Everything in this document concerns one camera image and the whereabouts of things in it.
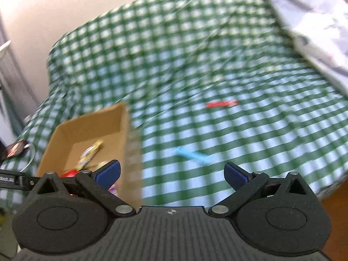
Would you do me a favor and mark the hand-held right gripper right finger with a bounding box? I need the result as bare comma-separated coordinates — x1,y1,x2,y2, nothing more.
209,162,316,218

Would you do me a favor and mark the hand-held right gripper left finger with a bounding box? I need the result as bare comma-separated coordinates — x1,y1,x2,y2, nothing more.
33,160,136,218

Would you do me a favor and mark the yellow black snack bar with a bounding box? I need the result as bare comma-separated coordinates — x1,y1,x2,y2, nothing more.
75,139,104,169

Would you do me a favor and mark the brown cardboard box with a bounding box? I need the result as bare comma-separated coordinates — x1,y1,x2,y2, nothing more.
36,102,144,209

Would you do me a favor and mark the light blue snack packet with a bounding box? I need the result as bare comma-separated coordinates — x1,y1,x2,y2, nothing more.
175,146,215,166

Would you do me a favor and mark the red stick snack packet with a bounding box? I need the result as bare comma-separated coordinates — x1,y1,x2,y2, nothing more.
206,100,240,109

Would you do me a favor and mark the green checked bed sheet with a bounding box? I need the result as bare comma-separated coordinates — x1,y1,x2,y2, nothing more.
0,0,348,210

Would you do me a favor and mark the white clamp lamp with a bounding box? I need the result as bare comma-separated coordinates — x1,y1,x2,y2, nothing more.
0,40,12,61

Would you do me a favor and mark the grey white quilt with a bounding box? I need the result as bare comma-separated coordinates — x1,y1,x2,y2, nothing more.
239,0,348,99

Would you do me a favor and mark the white cable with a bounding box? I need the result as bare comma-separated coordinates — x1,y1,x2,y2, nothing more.
19,143,36,172

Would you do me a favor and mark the grey ribbed hose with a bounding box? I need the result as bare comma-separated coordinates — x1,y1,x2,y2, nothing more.
0,87,17,142

